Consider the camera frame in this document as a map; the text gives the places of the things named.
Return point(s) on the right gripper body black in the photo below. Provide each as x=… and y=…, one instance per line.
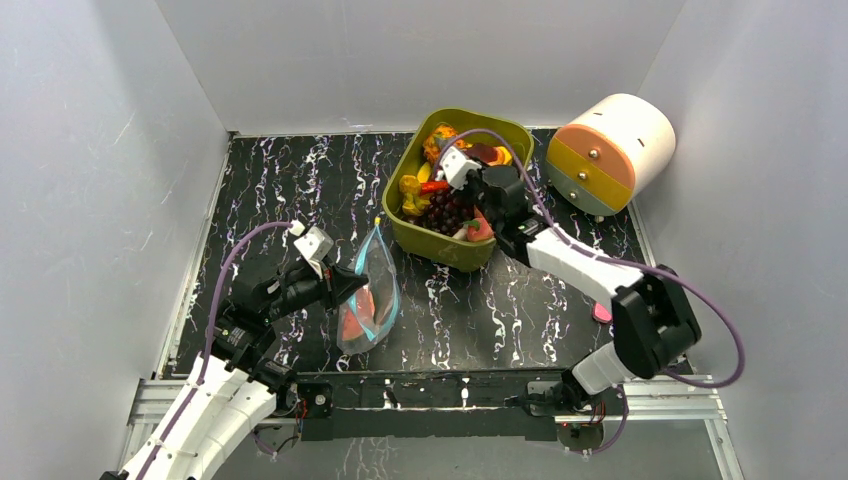
x=478, y=188

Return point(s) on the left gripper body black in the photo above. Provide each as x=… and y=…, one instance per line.
x=312, y=288

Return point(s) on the clear zip top bag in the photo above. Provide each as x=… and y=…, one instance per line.
x=375, y=260

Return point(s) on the watermelon slice toy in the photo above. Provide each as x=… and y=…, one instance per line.
x=357, y=316

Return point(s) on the red chili toy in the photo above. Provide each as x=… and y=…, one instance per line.
x=432, y=187

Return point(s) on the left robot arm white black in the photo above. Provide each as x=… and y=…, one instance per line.
x=235, y=383

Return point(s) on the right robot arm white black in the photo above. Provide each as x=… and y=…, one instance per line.
x=652, y=319

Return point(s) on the peach toy with leaf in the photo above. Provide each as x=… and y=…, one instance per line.
x=478, y=228

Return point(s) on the purple grape bunch toy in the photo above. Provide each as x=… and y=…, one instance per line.
x=447, y=212

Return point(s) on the olive green plastic bin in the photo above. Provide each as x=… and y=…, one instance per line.
x=462, y=255

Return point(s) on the round pastel drawer cabinet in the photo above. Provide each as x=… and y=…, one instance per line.
x=605, y=157

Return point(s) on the pink cube block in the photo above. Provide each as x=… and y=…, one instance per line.
x=601, y=314

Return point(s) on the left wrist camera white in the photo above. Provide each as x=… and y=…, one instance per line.
x=313, y=245

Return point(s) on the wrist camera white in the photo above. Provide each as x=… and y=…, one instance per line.
x=313, y=245
x=454, y=167

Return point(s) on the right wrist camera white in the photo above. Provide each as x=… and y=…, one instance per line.
x=454, y=167

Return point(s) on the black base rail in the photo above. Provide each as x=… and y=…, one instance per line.
x=447, y=404

